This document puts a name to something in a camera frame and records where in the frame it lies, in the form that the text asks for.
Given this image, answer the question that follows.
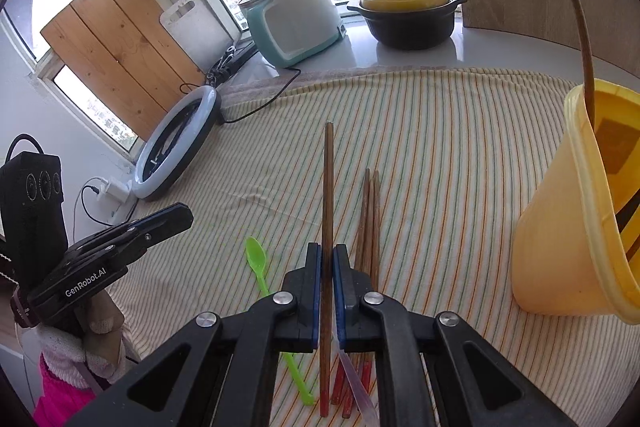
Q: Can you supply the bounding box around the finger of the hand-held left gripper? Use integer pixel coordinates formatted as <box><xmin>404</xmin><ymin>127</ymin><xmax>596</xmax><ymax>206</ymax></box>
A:
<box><xmin>131</xmin><ymin>203</ymin><xmax>193</xmax><ymax>228</ymax></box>
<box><xmin>60</xmin><ymin>208</ymin><xmax>194</xmax><ymax>280</ymax></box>

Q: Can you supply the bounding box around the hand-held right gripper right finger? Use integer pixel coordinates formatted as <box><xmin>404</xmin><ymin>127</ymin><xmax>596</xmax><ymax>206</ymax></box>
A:
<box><xmin>332</xmin><ymin>243</ymin><xmax>581</xmax><ymax>427</ymax></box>

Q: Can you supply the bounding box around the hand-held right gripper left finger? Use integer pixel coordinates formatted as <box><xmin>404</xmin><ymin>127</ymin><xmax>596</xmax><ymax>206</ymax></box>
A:
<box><xmin>95</xmin><ymin>242</ymin><xmax>323</xmax><ymax>427</ymax></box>

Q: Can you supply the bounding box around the green plastic spoon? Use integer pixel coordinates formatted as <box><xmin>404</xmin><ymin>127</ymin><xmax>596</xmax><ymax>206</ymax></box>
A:
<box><xmin>245</xmin><ymin>237</ymin><xmax>317</xmax><ymax>406</ymax></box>

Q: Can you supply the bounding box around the translucent purple plastic spoon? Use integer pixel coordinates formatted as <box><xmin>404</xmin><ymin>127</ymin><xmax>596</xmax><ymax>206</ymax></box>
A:
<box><xmin>337</xmin><ymin>349</ymin><xmax>381</xmax><ymax>427</ymax></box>

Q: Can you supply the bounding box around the yellow plastic container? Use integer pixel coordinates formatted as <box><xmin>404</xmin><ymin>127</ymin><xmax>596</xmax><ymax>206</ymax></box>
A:
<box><xmin>511</xmin><ymin>79</ymin><xmax>640</xmax><ymax>325</ymax></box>

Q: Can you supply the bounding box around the person's left forearm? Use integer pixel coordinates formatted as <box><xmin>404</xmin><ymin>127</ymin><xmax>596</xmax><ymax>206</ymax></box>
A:
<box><xmin>32</xmin><ymin>319</ymin><xmax>108</xmax><ymax>427</ymax></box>

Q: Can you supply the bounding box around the person's left hand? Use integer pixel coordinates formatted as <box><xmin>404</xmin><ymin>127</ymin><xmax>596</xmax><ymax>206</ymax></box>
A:
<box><xmin>82</xmin><ymin>292</ymin><xmax>127</xmax><ymax>380</ymax></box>

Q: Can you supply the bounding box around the white charger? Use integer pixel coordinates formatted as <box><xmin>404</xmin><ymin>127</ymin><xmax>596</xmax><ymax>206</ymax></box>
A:
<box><xmin>95</xmin><ymin>177</ymin><xmax>138</xmax><ymax>204</ymax></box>

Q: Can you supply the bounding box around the black metal stand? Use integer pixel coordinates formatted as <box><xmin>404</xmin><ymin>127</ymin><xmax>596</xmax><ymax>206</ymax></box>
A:
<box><xmin>205</xmin><ymin>42</ymin><xmax>258</xmax><ymax>86</ymax></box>

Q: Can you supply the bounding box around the striped cloth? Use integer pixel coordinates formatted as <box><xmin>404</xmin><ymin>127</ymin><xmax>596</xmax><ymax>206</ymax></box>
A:
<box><xmin>107</xmin><ymin>67</ymin><xmax>640</xmax><ymax>427</ymax></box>

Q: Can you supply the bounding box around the orange plank board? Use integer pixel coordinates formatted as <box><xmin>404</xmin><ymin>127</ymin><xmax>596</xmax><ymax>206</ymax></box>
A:
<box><xmin>40</xmin><ymin>0</ymin><xmax>207</xmax><ymax>142</ymax></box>

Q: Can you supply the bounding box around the white cutting board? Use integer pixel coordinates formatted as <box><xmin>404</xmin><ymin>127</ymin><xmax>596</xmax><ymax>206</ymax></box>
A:
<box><xmin>159</xmin><ymin>0</ymin><xmax>241</xmax><ymax>75</ymax></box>

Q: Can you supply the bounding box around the teal rice cooker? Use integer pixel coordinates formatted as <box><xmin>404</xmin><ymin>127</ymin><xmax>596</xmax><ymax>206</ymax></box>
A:
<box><xmin>237</xmin><ymin>0</ymin><xmax>347</xmax><ymax>68</ymax></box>

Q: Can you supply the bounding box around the black clay pot yellow lid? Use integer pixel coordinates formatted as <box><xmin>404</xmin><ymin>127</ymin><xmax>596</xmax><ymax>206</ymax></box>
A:
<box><xmin>346</xmin><ymin>0</ymin><xmax>468</xmax><ymax>52</ymax></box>

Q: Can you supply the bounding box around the white ring light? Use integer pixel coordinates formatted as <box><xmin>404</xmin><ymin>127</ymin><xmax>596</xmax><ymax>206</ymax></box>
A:
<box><xmin>131</xmin><ymin>85</ymin><xmax>224</xmax><ymax>200</ymax></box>

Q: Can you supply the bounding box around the black ring light cable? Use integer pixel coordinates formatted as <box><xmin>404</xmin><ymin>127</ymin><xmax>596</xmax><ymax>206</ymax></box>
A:
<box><xmin>220</xmin><ymin>67</ymin><xmax>302</xmax><ymax>125</ymax></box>

